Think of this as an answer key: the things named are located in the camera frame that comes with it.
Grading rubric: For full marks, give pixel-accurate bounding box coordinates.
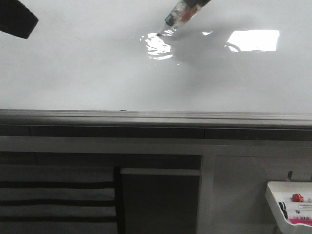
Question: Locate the dark grey cabinet panel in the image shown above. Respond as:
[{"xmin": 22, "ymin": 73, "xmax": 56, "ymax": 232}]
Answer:
[{"xmin": 121, "ymin": 168, "xmax": 201, "ymax": 234}]

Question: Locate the grey striped fabric organizer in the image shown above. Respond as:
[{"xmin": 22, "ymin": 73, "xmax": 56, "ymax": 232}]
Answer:
[{"xmin": 0, "ymin": 165, "xmax": 125, "ymax": 234}]

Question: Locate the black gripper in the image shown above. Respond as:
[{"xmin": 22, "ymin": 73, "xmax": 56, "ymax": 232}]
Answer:
[{"xmin": 0, "ymin": 0, "xmax": 39, "ymax": 39}]

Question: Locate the grey aluminium whiteboard frame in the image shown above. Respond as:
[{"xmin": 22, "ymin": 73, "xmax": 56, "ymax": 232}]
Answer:
[{"xmin": 0, "ymin": 109, "xmax": 312, "ymax": 129}]

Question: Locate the black whiteboard marker with tape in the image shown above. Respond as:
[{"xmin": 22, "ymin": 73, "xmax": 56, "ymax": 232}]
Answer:
[{"xmin": 157, "ymin": 0, "xmax": 210, "ymax": 36}]

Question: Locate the white plastic marker tray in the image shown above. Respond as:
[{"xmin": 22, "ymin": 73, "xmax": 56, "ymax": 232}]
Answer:
[{"xmin": 265, "ymin": 181, "xmax": 312, "ymax": 234}]

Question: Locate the white whiteboard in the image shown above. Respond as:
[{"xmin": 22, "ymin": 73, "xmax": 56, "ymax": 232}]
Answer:
[{"xmin": 0, "ymin": 0, "xmax": 312, "ymax": 113}]

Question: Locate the red capped marker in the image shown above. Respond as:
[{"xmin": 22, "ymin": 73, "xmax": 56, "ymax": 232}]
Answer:
[{"xmin": 292, "ymin": 194, "xmax": 312, "ymax": 203}]

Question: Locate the black capped marker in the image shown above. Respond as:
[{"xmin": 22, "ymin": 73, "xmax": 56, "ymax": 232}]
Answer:
[{"xmin": 278, "ymin": 202, "xmax": 288, "ymax": 219}]

